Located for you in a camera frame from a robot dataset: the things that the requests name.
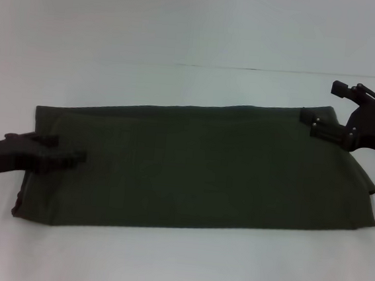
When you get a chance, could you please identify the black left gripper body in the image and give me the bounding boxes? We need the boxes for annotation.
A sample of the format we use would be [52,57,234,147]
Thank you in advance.
[0,131,48,184]

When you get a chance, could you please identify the dark green shirt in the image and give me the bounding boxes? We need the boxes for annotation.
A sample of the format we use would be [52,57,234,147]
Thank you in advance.
[9,77,375,259]

